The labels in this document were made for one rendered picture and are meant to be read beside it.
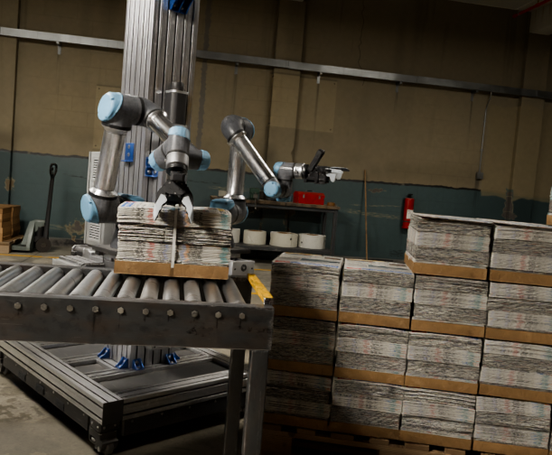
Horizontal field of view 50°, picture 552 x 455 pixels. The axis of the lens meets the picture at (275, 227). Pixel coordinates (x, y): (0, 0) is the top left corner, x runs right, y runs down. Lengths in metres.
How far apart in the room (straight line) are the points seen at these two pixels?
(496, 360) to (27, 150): 7.67
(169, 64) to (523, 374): 2.02
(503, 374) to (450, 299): 0.36
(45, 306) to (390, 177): 8.20
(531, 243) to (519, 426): 0.73
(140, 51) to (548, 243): 1.94
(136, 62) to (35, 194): 6.38
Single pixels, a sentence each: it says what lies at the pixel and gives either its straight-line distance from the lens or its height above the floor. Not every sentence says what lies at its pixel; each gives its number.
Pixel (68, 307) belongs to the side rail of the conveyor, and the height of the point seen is 0.78.
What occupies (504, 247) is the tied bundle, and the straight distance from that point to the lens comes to 2.50.
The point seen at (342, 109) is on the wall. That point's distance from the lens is 9.36.
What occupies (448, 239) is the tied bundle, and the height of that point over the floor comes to 0.98.
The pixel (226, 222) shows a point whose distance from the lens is 2.00.
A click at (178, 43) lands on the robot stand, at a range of 2.94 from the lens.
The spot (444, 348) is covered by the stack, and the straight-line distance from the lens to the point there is 2.52.
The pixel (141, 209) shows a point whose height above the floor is 1.02.
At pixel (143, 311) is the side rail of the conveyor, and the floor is 0.77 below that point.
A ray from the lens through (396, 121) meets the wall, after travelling 9.60.
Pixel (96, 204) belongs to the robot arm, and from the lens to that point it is 2.50.
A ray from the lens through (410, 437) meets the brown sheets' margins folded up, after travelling 2.63.
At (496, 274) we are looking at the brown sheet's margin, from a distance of 2.50.
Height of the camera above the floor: 1.14
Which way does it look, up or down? 4 degrees down
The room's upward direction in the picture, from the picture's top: 5 degrees clockwise
